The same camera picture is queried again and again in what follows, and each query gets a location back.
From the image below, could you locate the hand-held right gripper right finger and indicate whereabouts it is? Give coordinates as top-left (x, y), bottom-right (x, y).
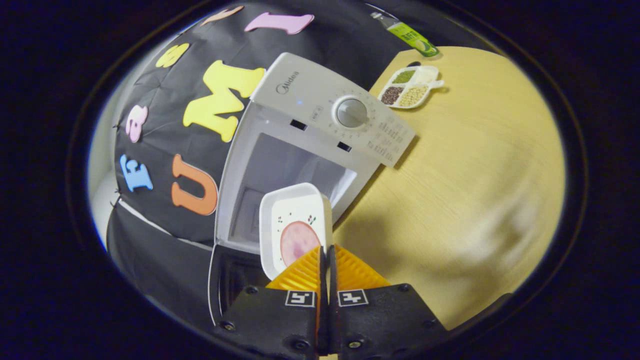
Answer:
top-left (328, 244), bottom-right (448, 360)

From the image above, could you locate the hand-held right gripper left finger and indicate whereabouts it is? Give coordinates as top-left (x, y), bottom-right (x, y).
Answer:
top-left (212, 245), bottom-right (329, 360)

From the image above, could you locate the pink ham slice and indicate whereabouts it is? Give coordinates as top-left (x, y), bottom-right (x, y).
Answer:
top-left (279, 221), bottom-right (322, 268)

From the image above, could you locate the white square plate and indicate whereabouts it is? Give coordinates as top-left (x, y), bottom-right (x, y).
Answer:
top-left (259, 182), bottom-right (334, 281)

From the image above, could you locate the white microwave oven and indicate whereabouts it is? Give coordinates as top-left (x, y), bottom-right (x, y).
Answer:
top-left (207, 52), bottom-right (417, 326)

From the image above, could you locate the white divided bean dish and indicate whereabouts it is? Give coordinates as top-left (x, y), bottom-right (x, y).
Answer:
top-left (377, 65), bottom-right (445, 110)

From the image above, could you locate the green drink bottle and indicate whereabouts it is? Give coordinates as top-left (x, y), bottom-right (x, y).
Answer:
top-left (370, 11), bottom-right (441, 58)

